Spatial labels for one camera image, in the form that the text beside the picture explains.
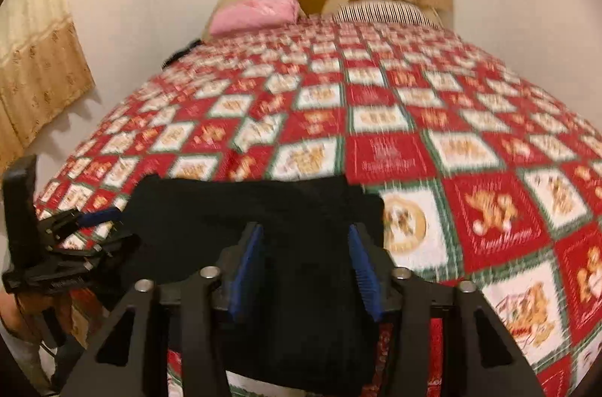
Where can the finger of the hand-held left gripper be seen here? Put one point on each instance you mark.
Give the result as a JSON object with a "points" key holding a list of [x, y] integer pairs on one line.
{"points": [[117, 244], [99, 217]]}

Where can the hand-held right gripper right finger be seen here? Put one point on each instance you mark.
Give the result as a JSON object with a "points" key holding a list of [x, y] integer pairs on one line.
{"points": [[364, 275]]}

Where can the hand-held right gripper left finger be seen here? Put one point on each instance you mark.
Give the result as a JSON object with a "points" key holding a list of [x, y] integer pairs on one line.
{"points": [[244, 270]]}

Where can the black pants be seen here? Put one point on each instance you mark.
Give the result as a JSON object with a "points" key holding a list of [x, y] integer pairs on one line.
{"points": [[301, 209]]}

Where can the person's left hand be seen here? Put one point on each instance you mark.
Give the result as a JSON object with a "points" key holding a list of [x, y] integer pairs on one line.
{"points": [[16, 315]]}

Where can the red bear printed blanket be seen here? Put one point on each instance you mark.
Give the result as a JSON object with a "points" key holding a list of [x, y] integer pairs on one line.
{"points": [[423, 119]]}

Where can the pink pillow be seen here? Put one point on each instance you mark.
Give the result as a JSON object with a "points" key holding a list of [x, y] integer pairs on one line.
{"points": [[256, 14]]}

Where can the striped pillow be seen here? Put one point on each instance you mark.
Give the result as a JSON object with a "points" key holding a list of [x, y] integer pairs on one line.
{"points": [[381, 10]]}

